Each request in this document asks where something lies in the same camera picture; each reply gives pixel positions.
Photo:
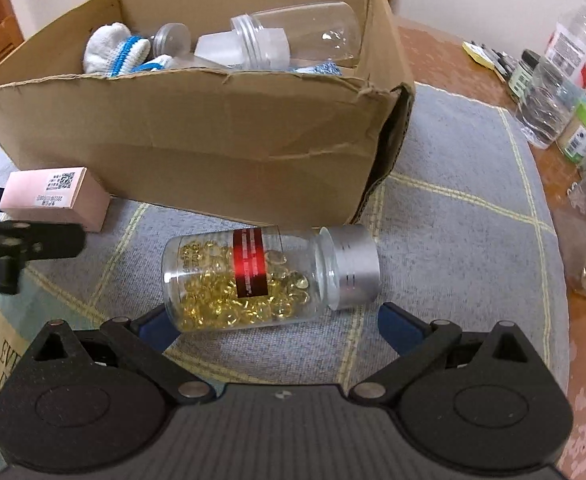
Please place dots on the bundle of pens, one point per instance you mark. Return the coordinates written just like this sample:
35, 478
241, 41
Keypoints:
503, 62

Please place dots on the pink box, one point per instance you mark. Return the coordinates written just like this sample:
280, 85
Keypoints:
58, 205

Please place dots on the green lid bottle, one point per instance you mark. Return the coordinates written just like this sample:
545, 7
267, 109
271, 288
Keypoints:
580, 135

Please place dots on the checked grey teal table cloth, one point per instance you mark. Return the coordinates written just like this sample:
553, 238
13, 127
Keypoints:
448, 260

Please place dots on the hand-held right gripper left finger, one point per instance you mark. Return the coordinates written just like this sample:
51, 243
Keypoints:
160, 332

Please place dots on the blue fuzzy sock roll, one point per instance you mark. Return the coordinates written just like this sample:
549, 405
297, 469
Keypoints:
323, 68

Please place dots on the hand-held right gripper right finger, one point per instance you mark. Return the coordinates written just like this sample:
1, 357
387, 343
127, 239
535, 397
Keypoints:
398, 327

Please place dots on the labelled plastic water bottle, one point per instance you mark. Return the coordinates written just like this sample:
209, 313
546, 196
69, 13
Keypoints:
570, 45

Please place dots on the brown cardboard box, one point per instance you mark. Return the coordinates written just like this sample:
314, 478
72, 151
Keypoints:
198, 145

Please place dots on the white translucent plastic container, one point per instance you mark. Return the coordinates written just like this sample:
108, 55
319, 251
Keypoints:
218, 50

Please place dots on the small dark jar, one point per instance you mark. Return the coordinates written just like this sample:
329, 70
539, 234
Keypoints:
523, 72

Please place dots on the yellow sticky note pad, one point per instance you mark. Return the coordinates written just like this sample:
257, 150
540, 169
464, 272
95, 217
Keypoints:
478, 54

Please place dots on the white sock blue stripe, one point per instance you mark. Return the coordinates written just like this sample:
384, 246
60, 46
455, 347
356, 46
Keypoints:
108, 45
160, 63

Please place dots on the clear crumpled plastic bottle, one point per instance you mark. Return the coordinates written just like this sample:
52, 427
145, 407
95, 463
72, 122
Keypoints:
548, 105

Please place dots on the dark jar grey lid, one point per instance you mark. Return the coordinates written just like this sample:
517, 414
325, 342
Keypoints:
173, 37

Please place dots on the clear plastic jar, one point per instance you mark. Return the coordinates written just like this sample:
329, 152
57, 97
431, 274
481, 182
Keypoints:
313, 30

